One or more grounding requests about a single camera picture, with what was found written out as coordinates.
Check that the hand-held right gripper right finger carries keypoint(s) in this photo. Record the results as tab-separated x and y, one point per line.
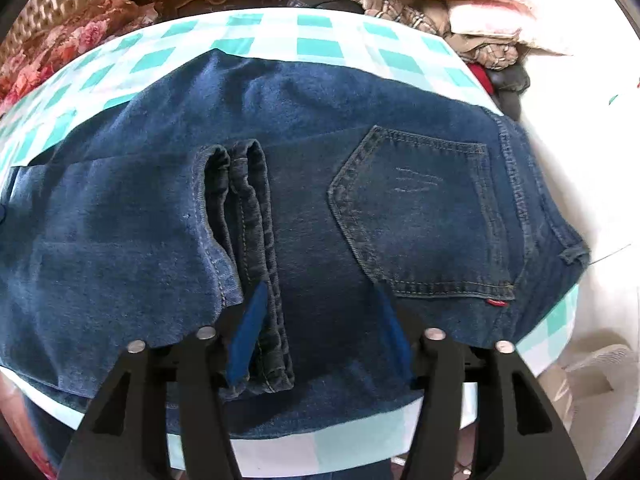
397	335

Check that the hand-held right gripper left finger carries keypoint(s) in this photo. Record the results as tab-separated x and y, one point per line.
250	330

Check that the blue denim pants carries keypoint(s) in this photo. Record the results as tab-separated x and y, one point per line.
150	260

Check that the white wardrobe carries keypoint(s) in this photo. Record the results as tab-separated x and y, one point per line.
600	160

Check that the dark leather armchair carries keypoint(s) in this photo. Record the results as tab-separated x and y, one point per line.
510	90

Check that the red cloth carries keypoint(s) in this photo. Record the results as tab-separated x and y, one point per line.
482	77

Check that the teal white checkered tablecloth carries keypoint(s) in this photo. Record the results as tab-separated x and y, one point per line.
310	45

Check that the green sticker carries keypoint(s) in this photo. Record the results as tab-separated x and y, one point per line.
613	100

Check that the beige plaid blanket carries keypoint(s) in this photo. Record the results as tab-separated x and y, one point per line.
410	12

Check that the small pink pillow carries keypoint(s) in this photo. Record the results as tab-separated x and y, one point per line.
520	25

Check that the pink floral bedding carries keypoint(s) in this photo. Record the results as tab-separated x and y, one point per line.
75	35

